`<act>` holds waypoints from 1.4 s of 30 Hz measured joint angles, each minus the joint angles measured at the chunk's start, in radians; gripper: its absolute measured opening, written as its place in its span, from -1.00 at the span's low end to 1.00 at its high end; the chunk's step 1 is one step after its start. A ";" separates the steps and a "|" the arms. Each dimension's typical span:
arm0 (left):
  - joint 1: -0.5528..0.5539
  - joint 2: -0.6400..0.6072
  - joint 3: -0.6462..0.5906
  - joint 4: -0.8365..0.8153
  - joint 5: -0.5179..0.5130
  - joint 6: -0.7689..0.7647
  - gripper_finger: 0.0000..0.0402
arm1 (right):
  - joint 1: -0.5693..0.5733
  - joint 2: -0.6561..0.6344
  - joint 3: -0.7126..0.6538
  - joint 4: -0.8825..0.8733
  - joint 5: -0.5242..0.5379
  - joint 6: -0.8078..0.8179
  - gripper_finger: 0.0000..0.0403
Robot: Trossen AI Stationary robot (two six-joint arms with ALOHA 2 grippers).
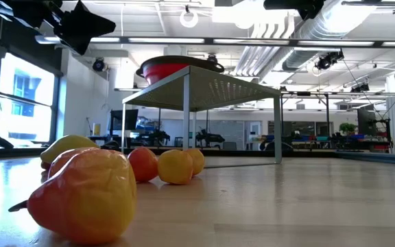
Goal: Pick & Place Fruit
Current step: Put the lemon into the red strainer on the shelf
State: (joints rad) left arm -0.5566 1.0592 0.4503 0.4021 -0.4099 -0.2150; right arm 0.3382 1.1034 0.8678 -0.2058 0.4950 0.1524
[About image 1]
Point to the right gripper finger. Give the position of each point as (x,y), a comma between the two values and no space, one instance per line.
(283,4)

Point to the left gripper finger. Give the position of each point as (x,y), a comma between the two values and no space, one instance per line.
(84,27)

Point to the red collapsible bowl grey rim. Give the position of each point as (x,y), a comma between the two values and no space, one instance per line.
(163,72)

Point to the pale green perforated metal shelf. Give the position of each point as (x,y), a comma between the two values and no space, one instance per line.
(218,89)

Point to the yellow toy mango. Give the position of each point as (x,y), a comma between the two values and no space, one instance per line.
(67,144)

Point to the red toy strawberry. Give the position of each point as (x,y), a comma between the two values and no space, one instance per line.
(44,165)

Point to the black ceiling spotlight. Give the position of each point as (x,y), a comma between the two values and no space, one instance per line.
(98,65)
(212,58)

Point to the black monitor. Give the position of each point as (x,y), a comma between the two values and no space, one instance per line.
(125,120)

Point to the yellow canister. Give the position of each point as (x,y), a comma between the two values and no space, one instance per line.
(96,129)

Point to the green potted plant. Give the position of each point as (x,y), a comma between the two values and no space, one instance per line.
(347,127)

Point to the small orange toy pear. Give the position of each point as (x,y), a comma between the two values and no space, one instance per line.
(84,195)
(175,167)
(62,158)

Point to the red-orange toy apple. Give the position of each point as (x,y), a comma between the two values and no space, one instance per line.
(143,164)

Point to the small orange toy peach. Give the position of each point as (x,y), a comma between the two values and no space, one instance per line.
(198,161)

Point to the black ceiling camera cluster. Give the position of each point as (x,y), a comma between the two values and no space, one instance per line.
(328,61)

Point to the black gantry frame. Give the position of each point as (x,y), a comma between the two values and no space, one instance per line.
(327,113)

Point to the black aluminium table frame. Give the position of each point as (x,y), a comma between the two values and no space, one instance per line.
(235,152)

